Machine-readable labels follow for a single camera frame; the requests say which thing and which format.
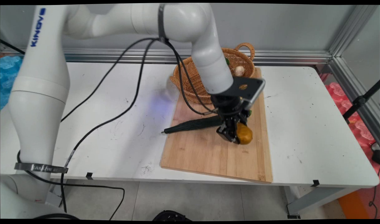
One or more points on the brown yellow potato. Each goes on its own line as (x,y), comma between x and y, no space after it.
(245,134)

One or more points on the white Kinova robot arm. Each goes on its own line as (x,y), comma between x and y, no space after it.
(40,93)

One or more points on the blue foam mat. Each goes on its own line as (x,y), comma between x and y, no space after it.
(9,71)

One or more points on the orange floor mat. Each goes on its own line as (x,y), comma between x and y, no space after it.
(356,203)

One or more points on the aluminium frame post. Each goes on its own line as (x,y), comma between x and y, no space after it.
(353,29)

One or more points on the white garlic bulb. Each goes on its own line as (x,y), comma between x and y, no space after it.
(239,71)

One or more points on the aluminium frame rail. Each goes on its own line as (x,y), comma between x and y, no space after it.
(354,93)
(286,57)

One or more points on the red foam mat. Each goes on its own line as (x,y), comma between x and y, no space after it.
(359,127)

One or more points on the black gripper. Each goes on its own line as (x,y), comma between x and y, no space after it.
(228,107)

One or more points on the grey table leg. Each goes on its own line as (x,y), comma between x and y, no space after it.
(56,196)
(314,199)

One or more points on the black tape piece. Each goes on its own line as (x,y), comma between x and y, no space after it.
(315,183)
(89,175)

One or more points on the bamboo cutting board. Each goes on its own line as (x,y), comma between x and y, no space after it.
(208,155)

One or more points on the black tripod stand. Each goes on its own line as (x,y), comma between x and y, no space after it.
(359,101)

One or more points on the dark green cucumber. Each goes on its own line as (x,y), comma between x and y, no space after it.
(196,124)

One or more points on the black power adapter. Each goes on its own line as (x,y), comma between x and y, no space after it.
(376,154)

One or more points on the black round object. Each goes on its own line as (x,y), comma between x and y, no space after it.
(171,215)

